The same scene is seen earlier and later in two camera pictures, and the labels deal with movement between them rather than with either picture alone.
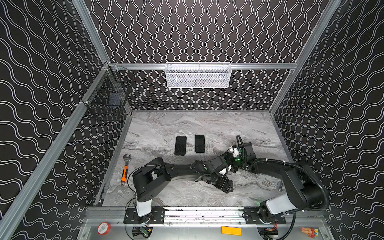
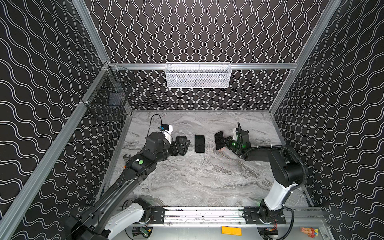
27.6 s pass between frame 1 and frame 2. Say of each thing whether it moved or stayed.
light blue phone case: stayed
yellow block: stayed
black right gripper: moved
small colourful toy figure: stayed
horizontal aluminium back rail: stayed
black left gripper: moved
